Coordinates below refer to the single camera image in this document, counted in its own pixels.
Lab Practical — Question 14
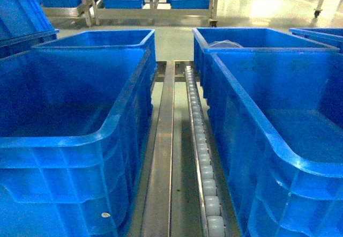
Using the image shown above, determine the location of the stainless steel shelf rack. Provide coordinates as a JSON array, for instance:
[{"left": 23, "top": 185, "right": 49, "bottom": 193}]
[{"left": 128, "top": 61, "right": 240, "bottom": 236}]

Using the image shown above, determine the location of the blue bin behind right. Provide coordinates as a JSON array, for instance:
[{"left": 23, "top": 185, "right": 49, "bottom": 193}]
[{"left": 192, "top": 27, "right": 339, "bottom": 88}]

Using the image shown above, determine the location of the white roller track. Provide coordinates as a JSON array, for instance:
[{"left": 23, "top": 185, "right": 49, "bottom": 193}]
[{"left": 184, "top": 65, "right": 227, "bottom": 236}]

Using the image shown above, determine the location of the large blue bin left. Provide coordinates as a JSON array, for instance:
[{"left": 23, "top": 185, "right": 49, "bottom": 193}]
[{"left": 1, "top": 49, "right": 153, "bottom": 236}]

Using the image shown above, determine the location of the blue bin behind left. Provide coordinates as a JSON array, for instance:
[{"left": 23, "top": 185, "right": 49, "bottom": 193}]
[{"left": 32, "top": 29, "right": 157, "bottom": 81}]

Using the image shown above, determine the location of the large blue bin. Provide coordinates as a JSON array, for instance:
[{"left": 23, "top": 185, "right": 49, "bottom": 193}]
[
  {"left": 207, "top": 52, "right": 342, "bottom": 236},
  {"left": 1, "top": 49, "right": 153, "bottom": 236}
]

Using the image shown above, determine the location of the large blue bin right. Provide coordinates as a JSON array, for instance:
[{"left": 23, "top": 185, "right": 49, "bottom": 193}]
[{"left": 207, "top": 52, "right": 342, "bottom": 236}]

